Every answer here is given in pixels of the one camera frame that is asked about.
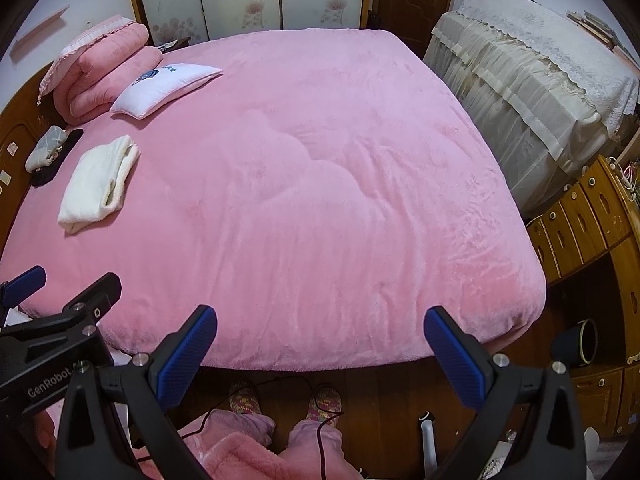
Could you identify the stack of books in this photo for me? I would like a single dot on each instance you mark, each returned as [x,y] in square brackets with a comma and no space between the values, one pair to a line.
[600,25]

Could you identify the person's leg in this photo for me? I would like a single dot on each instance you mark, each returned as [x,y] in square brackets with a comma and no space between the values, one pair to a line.
[305,452]
[235,440]

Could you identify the person's left leg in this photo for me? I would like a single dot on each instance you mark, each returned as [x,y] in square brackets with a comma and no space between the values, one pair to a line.
[235,440]

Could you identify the brown wooden door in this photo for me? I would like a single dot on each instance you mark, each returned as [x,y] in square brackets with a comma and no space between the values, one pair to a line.
[415,0]

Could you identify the grey patterned cloth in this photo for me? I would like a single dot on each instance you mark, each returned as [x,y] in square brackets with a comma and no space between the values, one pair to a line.
[45,147]

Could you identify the person legs pink pajamas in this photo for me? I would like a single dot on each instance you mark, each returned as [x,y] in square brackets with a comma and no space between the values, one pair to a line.
[320,440]

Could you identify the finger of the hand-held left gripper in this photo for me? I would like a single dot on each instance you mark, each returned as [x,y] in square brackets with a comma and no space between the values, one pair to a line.
[25,282]
[100,292]

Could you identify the person's left knit slipper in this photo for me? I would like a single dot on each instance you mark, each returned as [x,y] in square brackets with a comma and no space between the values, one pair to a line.
[244,396]

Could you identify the pale wall shelf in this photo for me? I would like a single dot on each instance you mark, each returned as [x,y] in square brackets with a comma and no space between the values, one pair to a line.
[40,30]

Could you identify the black round bin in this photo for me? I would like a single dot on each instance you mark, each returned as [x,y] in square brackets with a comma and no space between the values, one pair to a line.
[570,347]

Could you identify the person's right knit slipper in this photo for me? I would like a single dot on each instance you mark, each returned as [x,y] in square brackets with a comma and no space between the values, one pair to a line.
[325,402]

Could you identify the cream ruffled furniture cover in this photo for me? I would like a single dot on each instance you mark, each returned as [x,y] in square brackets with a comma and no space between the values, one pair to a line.
[500,110]

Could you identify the black flat pouch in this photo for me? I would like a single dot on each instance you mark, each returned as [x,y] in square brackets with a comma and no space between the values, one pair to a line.
[50,176]

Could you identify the cream fleece garment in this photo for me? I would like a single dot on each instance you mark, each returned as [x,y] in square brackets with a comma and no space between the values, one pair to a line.
[95,185]

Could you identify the wooden drawer cabinet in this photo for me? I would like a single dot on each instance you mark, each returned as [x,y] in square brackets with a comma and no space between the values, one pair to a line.
[575,220]

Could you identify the folded pink quilt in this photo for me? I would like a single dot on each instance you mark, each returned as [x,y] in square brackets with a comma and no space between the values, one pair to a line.
[105,75]

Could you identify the person's right leg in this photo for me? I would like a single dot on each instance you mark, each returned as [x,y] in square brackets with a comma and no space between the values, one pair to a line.
[305,452]

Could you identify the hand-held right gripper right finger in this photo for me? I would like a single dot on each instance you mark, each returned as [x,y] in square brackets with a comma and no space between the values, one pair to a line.
[457,360]

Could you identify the white lace cover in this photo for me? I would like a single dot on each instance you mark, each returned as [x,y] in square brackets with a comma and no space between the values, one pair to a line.
[550,45]

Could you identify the person's knit slipper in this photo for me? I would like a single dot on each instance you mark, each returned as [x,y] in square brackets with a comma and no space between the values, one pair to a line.
[244,396]
[325,402]

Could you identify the pink lace-edged pillow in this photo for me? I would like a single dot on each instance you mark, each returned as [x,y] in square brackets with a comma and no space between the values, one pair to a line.
[65,55]

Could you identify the white printed pillow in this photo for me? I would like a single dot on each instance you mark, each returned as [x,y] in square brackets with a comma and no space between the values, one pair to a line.
[155,90]

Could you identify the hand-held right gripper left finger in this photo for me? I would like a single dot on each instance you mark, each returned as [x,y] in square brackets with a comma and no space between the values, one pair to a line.
[187,355]

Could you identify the white headboard sticker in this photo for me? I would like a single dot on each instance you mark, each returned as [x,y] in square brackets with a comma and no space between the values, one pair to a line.
[13,148]
[4,178]

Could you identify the wooden headboard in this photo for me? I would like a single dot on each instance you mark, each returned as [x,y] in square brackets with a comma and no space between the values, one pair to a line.
[15,125]

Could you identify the white tube-shaped device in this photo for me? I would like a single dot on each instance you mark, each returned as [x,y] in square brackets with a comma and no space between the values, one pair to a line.
[429,440]

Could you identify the pink fleece blanket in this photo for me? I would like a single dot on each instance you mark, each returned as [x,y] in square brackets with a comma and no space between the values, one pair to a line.
[310,185]

